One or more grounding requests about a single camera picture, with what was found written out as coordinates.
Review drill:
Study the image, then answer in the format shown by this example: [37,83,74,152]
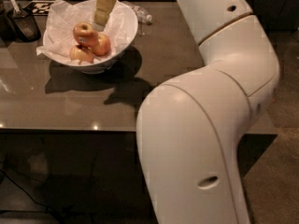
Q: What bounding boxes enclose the black scoop with white handle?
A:
[7,0,41,42]

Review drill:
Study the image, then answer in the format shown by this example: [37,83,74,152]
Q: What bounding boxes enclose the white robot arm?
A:
[136,0,280,224]

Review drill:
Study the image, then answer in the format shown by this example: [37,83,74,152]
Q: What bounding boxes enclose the clear plastic water bottle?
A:
[123,1,152,24]

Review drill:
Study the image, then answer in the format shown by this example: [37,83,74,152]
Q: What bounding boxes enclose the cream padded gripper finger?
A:
[93,0,117,31]

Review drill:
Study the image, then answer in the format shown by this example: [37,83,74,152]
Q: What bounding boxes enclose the red yellow apple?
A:
[69,45,93,63]
[73,22,98,47]
[91,32,111,56]

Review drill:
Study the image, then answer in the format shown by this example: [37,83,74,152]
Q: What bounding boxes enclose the black floor cable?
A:
[0,168,66,224]

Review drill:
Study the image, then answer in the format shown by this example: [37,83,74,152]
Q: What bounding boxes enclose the white ceramic bowl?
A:
[42,0,139,76]

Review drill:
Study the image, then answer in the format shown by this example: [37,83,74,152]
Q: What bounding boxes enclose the dark glossy table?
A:
[0,1,278,217]

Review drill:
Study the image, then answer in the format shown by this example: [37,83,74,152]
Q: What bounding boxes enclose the black white patterned card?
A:
[25,0,53,16]

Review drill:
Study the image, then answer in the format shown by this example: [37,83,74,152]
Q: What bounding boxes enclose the white crumpled paper liner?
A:
[36,0,135,63]

